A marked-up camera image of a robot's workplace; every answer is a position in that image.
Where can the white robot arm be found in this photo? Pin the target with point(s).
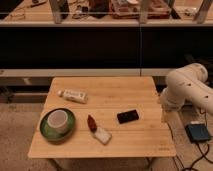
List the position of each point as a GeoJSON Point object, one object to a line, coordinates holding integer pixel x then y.
{"type": "Point", "coordinates": [187, 83]}

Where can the white tube bottle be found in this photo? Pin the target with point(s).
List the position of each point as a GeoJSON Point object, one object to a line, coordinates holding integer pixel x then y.
{"type": "Point", "coordinates": [71, 95]}

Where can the wooden folding table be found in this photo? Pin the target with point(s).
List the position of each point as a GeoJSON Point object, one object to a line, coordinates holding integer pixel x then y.
{"type": "Point", "coordinates": [115, 117]}

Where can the black smartphone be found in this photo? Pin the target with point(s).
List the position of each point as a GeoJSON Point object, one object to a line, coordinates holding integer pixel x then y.
{"type": "Point", "coordinates": [127, 116]}

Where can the red sauce packet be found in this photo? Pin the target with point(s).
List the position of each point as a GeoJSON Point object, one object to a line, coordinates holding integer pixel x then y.
{"type": "Point", "coordinates": [91, 123]}

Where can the white cup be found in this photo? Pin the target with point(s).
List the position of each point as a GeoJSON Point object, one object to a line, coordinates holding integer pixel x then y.
{"type": "Point", "coordinates": [58, 120]}

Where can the green plate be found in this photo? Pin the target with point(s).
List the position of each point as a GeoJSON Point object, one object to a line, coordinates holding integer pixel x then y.
{"type": "Point", "coordinates": [51, 135]}

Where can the red tray on shelf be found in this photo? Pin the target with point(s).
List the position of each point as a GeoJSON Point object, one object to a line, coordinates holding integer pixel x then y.
{"type": "Point", "coordinates": [131, 9]}

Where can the long wooden workbench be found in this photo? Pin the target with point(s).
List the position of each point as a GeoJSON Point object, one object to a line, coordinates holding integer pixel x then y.
{"type": "Point", "coordinates": [96, 13]}

